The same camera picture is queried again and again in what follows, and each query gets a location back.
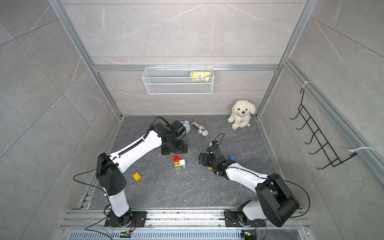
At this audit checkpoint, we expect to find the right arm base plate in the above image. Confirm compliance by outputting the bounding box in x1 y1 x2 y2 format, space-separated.
224 210 267 228

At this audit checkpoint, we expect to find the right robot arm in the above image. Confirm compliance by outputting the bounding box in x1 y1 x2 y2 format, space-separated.
198 142 311 227

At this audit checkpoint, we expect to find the yellow lego brick near left arm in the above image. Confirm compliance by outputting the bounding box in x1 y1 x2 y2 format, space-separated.
133 173 141 182

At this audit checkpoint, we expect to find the aluminium mounting rail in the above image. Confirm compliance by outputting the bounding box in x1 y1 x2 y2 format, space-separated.
58 208 313 232

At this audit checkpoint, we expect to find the red lego brick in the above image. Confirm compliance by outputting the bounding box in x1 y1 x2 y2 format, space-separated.
173 156 180 163

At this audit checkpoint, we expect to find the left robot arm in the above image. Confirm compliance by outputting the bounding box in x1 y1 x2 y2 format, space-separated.
94 116 188 219

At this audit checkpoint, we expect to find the white plush dog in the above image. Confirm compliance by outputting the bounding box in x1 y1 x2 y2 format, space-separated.
228 100 256 130

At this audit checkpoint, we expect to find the white wire mesh basket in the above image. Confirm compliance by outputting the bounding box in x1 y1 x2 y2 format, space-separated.
142 66 215 95

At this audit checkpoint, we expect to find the blue alarm clock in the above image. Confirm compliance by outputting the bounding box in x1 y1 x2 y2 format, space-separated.
181 119 191 133

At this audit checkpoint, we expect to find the black wire hook rack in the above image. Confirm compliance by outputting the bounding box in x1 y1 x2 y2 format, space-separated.
290 89 358 170

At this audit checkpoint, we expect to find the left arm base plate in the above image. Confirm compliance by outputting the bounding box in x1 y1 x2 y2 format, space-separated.
104 211 148 228

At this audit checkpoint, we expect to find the yellow sponge in basket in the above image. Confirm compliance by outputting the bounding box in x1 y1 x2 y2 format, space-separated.
189 71 212 82

